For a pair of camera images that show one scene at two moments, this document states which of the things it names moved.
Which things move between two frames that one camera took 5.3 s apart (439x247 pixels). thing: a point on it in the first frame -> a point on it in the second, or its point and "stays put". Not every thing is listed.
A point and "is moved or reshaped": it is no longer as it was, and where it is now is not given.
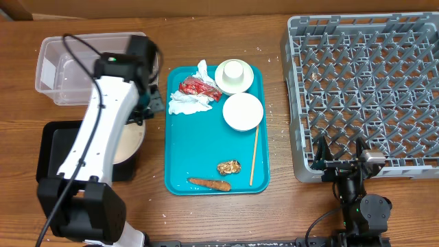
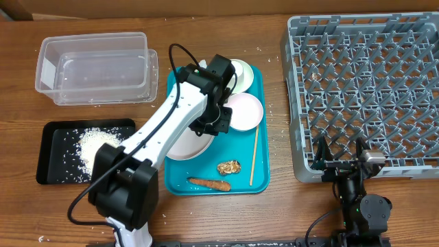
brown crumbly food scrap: [229, 167] stays put
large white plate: [129, 141] is moved or reshaped
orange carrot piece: [215, 184] stays put
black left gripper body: [151, 102] -> [213, 121]
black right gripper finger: [360, 145] stays put
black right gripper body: [335, 171] stays put
